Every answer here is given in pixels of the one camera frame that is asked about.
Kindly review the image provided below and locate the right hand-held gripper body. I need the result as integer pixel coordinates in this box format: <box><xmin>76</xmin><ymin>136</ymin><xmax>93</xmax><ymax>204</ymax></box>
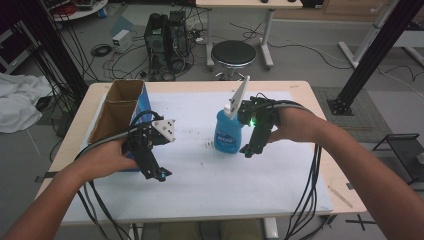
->
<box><xmin>229</xmin><ymin>75</ymin><xmax>282</xmax><ymax>130</ymax></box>

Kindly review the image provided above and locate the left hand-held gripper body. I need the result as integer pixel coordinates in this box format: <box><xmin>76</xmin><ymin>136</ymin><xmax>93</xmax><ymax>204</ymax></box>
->
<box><xmin>124</xmin><ymin>111</ymin><xmax>177</xmax><ymax>153</ymax></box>

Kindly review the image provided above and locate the blue plastic bottle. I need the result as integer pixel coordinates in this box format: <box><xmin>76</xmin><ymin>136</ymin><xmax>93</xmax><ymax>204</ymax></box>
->
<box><xmin>213</xmin><ymin>103</ymin><xmax>245</xmax><ymax>155</ymax></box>

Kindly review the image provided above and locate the cardboard box with blue side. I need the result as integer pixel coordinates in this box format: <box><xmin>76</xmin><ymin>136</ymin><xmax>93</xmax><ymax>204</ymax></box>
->
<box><xmin>87</xmin><ymin>78</ymin><xmax>153</xmax><ymax>173</ymax></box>

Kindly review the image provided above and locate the person's right hand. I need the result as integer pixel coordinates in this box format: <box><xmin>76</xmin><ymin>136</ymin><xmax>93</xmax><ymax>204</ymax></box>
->
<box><xmin>267</xmin><ymin>106</ymin><xmax>322</xmax><ymax>145</ymax></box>

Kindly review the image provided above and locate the person's left hand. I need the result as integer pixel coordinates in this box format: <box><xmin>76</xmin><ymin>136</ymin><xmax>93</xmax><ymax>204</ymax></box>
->
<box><xmin>74</xmin><ymin>137</ymin><xmax>139</xmax><ymax>183</ymax></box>

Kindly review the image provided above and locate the white table mat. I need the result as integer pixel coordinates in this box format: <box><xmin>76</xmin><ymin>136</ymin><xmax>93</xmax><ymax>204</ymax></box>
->
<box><xmin>61</xmin><ymin>90</ymin><xmax>335</xmax><ymax>224</ymax></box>

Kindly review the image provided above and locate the black round stool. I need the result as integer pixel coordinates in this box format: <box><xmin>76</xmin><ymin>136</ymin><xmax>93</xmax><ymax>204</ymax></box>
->
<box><xmin>210</xmin><ymin>39</ymin><xmax>258</xmax><ymax>82</ymax></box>

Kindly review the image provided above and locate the light wooden table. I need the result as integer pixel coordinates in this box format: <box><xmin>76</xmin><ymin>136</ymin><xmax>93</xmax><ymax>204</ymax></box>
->
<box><xmin>34</xmin><ymin>80</ymin><xmax>368</xmax><ymax>228</ymax></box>

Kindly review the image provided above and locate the black computer tower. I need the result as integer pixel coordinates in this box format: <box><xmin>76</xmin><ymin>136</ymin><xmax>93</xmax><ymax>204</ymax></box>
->
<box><xmin>143</xmin><ymin>12</ymin><xmax>172</xmax><ymax>82</ymax></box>
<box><xmin>168</xmin><ymin>9</ymin><xmax>192</xmax><ymax>69</ymax></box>

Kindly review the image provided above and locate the thin wooden stick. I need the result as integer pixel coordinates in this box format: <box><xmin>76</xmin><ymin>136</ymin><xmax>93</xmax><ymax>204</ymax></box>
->
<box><xmin>327</xmin><ymin>184</ymin><xmax>354</xmax><ymax>210</ymax></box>

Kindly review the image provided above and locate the small white device box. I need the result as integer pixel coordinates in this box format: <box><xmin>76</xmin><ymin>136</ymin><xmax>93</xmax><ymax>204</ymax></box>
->
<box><xmin>111</xmin><ymin>29</ymin><xmax>134</xmax><ymax>54</ymax></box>

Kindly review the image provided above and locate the grey floor mat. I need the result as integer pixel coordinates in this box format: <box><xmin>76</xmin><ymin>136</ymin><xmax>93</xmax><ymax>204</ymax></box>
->
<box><xmin>311</xmin><ymin>86</ymin><xmax>395</xmax><ymax>145</ymax></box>

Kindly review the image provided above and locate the white-legged desk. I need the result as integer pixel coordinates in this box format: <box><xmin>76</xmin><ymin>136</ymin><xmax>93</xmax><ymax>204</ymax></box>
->
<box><xmin>195</xmin><ymin>0</ymin><xmax>305</xmax><ymax>71</ymax></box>

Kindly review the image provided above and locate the white cloth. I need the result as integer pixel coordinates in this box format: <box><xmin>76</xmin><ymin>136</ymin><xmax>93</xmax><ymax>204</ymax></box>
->
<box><xmin>0</xmin><ymin>72</ymin><xmax>55</xmax><ymax>135</ymax></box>

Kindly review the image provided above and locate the round white table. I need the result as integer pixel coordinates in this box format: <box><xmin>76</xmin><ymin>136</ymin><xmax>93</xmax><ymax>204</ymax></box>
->
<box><xmin>42</xmin><ymin>0</ymin><xmax>110</xmax><ymax>23</ymax></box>

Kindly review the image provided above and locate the left gripper cable bundle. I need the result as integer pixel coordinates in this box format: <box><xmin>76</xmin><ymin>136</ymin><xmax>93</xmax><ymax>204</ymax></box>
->
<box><xmin>73</xmin><ymin>109</ymin><xmax>165</xmax><ymax>240</ymax></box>

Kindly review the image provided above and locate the gripper cable bundle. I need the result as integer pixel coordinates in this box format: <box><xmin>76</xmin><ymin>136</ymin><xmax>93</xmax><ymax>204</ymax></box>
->
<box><xmin>253</xmin><ymin>98</ymin><xmax>325</xmax><ymax>240</ymax></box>
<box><xmin>73</xmin><ymin>109</ymin><xmax>165</xmax><ymax>240</ymax></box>

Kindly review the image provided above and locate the right gripper cable bundle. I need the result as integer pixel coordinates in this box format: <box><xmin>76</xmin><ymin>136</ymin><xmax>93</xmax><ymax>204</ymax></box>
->
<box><xmin>253</xmin><ymin>98</ymin><xmax>325</xmax><ymax>240</ymax></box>

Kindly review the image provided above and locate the coiled black cable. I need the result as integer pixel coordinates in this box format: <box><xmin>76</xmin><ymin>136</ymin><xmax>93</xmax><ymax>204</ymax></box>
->
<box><xmin>90</xmin><ymin>43</ymin><xmax>114</xmax><ymax>58</ymax></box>

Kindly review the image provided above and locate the black metal post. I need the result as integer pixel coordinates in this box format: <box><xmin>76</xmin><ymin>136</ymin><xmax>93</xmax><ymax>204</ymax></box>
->
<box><xmin>326</xmin><ymin>0</ymin><xmax>424</xmax><ymax>117</ymax></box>
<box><xmin>13</xmin><ymin>0</ymin><xmax>90</xmax><ymax>103</ymax></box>

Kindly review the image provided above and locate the white metal frame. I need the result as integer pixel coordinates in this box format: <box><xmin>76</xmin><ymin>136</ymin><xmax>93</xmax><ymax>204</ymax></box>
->
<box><xmin>337</xmin><ymin>0</ymin><xmax>424</xmax><ymax>70</ymax></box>

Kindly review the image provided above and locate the black wire rack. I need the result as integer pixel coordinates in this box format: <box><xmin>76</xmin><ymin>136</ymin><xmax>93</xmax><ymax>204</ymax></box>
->
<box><xmin>372</xmin><ymin>132</ymin><xmax>424</xmax><ymax>192</ymax></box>

